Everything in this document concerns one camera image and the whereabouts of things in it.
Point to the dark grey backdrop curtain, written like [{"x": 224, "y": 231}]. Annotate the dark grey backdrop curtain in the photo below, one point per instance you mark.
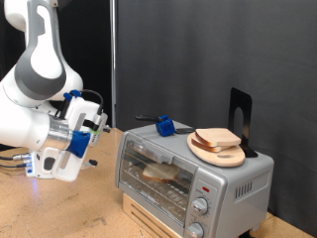
[{"x": 214, "y": 49}]

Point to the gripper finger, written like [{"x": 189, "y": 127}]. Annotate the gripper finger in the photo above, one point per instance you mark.
[
  {"x": 91, "y": 162},
  {"x": 106, "y": 129}
]

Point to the black backdrop cloth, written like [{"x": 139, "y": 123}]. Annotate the black backdrop cloth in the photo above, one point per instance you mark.
[{"x": 92, "y": 49}]

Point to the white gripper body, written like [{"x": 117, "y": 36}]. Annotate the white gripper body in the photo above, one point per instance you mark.
[{"x": 62, "y": 165}]

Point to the black spatula with blue block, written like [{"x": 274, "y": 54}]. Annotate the black spatula with blue block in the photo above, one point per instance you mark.
[{"x": 164, "y": 127}]

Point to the wooden block under oven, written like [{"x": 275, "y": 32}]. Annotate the wooden block under oven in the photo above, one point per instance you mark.
[{"x": 142, "y": 214}]

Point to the black metal bookend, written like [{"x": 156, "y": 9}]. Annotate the black metal bookend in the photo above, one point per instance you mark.
[{"x": 241, "y": 97}]

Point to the white bread slice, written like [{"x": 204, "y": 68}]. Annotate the white bread slice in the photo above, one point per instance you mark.
[{"x": 161, "y": 172}]

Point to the round wooden cutting board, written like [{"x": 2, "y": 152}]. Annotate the round wooden cutting board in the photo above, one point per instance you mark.
[{"x": 224, "y": 160}]

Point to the metal pole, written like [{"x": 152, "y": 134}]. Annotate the metal pole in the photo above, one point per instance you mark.
[{"x": 113, "y": 66}]

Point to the silver toaster oven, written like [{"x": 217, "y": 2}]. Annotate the silver toaster oven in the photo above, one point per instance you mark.
[{"x": 211, "y": 178}]

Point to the silver oven knob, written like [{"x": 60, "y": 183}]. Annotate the silver oven knob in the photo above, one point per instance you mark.
[
  {"x": 195, "y": 230},
  {"x": 200, "y": 206}
]

